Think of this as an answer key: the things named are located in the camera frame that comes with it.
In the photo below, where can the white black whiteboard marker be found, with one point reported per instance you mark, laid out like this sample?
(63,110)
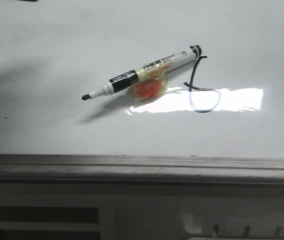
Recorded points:
(145,72)

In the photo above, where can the white whiteboard with aluminium frame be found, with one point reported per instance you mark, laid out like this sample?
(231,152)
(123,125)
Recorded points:
(52,52)

